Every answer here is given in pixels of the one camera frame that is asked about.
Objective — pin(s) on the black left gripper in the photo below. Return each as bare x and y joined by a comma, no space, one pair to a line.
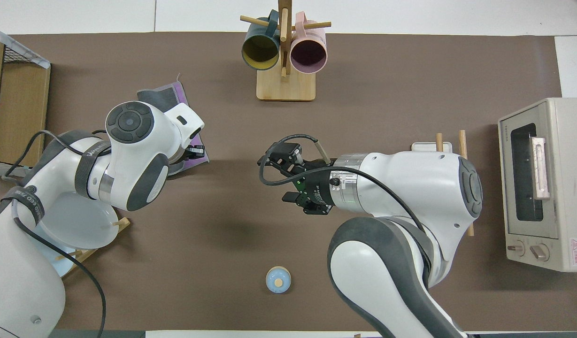
196,154

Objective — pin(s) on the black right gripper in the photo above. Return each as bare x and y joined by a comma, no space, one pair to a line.
314,190

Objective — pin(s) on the purple and grey towel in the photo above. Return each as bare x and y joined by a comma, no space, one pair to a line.
180,96

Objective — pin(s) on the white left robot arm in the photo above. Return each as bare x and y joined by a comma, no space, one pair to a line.
138,155

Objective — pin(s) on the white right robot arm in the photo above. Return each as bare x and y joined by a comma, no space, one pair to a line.
410,188

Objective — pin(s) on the wooden plate rack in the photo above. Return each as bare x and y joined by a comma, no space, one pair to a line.
121,224

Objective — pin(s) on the white towel rack wooden bars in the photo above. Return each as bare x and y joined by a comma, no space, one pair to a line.
422,147

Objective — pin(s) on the brown table mat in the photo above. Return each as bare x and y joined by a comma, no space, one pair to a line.
213,234

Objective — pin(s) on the wooden mug tree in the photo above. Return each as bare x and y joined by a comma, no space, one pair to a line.
286,89

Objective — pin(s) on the blue round bell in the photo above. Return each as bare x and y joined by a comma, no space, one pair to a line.
278,280

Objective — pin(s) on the dark teal mug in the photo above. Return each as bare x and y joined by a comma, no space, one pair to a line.
260,49

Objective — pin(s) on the pink mug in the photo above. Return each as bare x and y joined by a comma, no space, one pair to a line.
308,54

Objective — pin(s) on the grey plate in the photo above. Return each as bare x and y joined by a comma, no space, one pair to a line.
77,225

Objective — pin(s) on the light blue plate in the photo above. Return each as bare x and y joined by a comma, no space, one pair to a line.
65,265

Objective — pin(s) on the wooden shelf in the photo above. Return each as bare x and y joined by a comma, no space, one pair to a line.
20,112

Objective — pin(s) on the cream toaster oven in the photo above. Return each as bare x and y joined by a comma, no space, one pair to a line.
565,164

